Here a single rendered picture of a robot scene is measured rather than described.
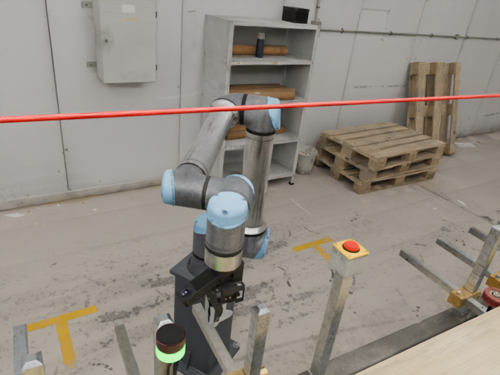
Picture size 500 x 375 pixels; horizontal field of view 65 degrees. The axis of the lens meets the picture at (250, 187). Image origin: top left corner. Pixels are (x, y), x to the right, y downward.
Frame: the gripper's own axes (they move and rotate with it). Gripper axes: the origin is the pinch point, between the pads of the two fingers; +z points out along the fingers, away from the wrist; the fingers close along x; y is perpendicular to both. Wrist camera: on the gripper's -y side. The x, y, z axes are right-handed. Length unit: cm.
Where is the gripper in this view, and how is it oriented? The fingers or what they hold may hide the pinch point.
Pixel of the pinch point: (210, 324)
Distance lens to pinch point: 110.8
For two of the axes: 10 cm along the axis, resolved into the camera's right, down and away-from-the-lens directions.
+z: -1.0, 8.8, 4.6
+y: 8.8, -1.4, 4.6
